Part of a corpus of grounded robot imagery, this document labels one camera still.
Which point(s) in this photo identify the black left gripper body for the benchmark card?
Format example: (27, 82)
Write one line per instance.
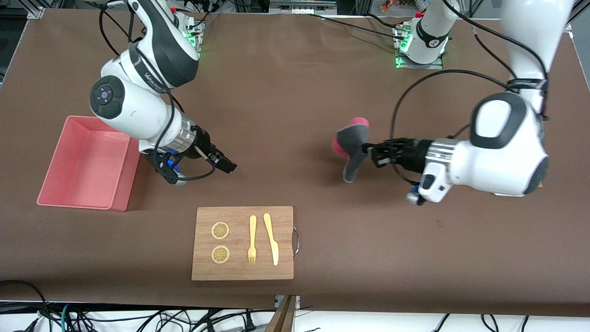
(411, 155)

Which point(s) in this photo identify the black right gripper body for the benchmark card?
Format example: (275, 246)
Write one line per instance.
(203, 142)

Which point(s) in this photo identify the pink and grey cloth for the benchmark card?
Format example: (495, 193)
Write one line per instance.
(352, 138)

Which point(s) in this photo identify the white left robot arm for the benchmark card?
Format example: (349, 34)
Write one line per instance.
(498, 157)

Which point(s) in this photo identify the brown table cover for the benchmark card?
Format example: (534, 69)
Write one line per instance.
(368, 207)

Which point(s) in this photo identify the lemon slice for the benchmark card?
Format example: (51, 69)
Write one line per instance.
(220, 254)
(220, 230)

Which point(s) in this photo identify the yellow plastic fork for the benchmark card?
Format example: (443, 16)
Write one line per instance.
(252, 230)

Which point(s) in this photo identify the yellow plastic knife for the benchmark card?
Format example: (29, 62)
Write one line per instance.
(274, 251)

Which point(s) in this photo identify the bamboo cutting board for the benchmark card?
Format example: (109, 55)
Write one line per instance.
(239, 272)

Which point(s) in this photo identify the white rack tray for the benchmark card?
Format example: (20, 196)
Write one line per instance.
(507, 195)

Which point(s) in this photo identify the pink plastic bin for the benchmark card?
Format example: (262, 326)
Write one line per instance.
(83, 175)

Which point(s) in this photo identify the black power plug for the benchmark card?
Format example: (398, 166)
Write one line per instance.
(250, 325)

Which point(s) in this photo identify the wooden plank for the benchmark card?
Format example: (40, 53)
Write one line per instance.
(282, 318)

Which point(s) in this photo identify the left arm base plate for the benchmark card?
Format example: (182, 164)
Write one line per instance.
(435, 67)

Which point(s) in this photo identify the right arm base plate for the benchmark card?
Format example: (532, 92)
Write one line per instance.
(196, 41)

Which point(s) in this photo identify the metal corner bracket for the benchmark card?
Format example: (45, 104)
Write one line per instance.
(36, 13)

